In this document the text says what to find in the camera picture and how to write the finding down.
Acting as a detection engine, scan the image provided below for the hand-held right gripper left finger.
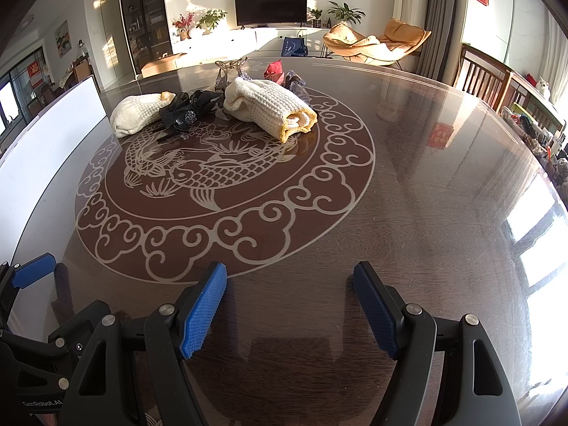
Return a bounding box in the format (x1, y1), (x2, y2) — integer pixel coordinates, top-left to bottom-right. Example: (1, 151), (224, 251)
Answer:
(66, 261), (228, 426)

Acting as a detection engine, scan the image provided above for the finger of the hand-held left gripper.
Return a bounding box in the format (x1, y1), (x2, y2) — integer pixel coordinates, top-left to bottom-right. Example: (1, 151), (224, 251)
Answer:
(47, 300), (113, 356)
(0, 252), (57, 320)

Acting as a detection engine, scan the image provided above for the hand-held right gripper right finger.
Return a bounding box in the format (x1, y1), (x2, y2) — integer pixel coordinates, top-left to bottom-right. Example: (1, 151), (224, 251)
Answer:
(353, 261), (522, 426)

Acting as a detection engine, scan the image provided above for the white board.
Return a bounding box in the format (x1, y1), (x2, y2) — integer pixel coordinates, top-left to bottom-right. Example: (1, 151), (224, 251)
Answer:
(0, 75), (109, 267)

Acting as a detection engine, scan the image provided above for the cream waffle towel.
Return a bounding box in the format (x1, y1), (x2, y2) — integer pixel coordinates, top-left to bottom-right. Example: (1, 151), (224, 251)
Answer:
(223, 76), (318, 144)
(109, 92), (176, 139)

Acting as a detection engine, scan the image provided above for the red window sign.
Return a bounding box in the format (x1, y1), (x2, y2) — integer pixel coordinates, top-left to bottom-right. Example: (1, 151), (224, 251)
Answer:
(27, 61), (45, 88)

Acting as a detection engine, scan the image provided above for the cluttered side shelf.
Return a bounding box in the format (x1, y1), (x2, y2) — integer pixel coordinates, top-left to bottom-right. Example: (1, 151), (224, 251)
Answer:
(499, 73), (568, 178)

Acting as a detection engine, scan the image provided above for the cardboard box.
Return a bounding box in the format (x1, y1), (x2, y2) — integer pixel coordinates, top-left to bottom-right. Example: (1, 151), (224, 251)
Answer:
(141, 52), (187, 76)

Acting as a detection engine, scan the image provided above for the dark plastic packet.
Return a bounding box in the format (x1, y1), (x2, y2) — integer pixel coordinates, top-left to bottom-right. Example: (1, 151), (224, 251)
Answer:
(284, 70), (311, 98)

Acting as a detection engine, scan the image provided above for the wooden chair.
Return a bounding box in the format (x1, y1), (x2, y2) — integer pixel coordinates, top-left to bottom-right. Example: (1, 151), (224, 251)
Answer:
(453, 43), (511, 111)

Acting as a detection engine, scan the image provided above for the orange lounge chair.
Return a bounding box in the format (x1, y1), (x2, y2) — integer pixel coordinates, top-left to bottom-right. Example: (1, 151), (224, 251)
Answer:
(322, 18), (432, 67)

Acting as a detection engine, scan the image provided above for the white television console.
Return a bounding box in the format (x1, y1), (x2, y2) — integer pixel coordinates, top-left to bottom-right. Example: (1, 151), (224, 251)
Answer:
(172, 27), (331, 58)

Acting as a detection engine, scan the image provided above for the dark display cabinet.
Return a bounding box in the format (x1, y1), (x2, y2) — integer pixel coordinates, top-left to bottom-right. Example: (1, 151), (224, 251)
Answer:
(118, 0), (174, 78)

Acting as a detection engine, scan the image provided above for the blue shopping bag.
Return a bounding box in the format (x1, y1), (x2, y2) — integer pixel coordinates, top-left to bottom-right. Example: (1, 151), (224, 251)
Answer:
(282, 36), (308, 58)

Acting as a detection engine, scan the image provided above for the red flower plant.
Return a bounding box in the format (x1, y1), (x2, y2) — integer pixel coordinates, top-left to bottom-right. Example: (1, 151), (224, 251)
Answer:
(173, 12), (196, 40)

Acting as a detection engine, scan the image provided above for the green potted plant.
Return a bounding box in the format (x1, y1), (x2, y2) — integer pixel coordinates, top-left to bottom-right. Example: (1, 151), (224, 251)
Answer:
(196, 9), (228, 34)

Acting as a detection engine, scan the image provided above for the grey curtain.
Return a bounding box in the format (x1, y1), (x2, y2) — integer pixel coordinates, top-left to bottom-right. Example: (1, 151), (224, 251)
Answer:
(417, 0), (466, 83)

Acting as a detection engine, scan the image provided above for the large leafy potted plant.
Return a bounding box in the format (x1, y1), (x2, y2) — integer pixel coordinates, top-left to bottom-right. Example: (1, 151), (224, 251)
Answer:
(327, 1), (365, 25)

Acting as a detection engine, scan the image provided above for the black television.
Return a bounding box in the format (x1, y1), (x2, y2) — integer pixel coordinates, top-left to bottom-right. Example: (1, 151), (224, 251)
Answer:
(234, 0), (309, 27)

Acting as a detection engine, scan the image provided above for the wall painting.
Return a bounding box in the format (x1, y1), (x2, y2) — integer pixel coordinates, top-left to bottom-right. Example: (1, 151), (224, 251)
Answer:
(54, 20), (72, 58)

